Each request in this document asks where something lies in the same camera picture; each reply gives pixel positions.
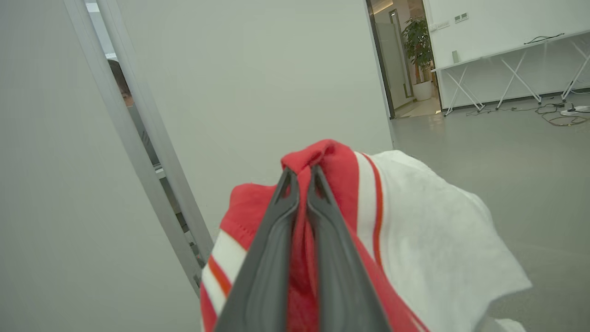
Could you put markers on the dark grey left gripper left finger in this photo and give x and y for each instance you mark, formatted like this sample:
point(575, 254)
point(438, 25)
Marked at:
point(265, 258)

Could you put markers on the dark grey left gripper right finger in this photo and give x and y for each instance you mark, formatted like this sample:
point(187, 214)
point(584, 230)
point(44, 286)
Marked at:
point(341, 267)

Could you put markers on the red and white T-shirt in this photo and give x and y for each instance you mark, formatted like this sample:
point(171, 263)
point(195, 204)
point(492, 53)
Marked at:
point(438, 240)

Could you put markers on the white plant pot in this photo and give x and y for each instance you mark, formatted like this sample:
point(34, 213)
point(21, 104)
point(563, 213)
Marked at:
point(422, 91)

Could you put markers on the person with dark hair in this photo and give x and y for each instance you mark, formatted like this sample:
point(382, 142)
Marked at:
point(119, 79)

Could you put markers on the green potted plant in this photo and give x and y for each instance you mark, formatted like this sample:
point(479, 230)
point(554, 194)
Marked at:
point(417, 41)

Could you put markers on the small grey box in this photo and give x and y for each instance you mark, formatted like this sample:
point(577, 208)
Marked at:
point(455, 56)

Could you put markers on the long white table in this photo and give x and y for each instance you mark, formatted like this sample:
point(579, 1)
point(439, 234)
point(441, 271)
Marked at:
point(507, 50)

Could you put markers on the white power strip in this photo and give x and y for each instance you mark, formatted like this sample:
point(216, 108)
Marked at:
point(576, 110)

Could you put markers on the grey aluminium wall post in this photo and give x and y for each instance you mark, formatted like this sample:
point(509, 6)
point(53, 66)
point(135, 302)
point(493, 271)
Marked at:
point(138, 152)

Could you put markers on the glass door with dark frame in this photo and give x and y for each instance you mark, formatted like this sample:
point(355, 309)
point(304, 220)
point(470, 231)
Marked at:
point(392, 55)

